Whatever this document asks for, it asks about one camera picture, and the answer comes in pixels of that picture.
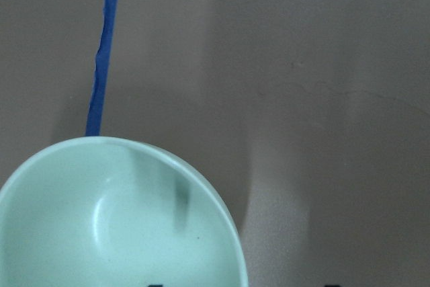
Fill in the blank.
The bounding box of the green bowl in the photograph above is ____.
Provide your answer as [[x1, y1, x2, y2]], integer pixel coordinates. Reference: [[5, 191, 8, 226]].
[[1, 136, 249, 286]]

